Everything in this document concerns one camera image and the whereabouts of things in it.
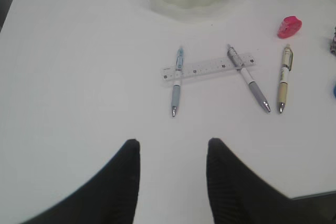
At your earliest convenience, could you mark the clear plastic ruler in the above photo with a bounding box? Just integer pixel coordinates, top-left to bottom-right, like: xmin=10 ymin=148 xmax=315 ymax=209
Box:
xmin=161 ymin=54 xmax=256 ymax=81

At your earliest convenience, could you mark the beige click pen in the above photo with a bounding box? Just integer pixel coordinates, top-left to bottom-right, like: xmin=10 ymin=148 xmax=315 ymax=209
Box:
xmin=277 ymin=44 xmax=293 ymax=114

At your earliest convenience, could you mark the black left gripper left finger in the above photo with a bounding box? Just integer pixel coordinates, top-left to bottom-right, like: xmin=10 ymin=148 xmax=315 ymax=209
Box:
xmin=27 ymin=139 xmax=140 ymax=223

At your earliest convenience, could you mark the grey click pen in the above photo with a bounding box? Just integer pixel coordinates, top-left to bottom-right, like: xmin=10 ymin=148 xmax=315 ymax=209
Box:
xmin=227 ymin=44 xmax=271 ymax=113

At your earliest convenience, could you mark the light blue click pen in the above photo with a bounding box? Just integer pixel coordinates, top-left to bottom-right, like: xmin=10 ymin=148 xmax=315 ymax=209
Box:
xmin=171 ymin=47 xmax=184 ymax=118

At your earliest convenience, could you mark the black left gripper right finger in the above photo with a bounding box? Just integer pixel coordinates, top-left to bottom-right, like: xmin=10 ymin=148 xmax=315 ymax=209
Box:
xmin=206 ymin=138 xmax=332 ymax=223

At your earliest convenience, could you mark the pink correction tape dispenser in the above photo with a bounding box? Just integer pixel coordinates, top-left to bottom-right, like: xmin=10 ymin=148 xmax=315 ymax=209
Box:
xmin=277 ymin=16 xmax=302 ymax=39

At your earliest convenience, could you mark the long paper piece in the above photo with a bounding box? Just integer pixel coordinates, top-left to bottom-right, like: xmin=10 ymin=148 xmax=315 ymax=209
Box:
xmin=330 ymin=28 xmax=336 ymax=55

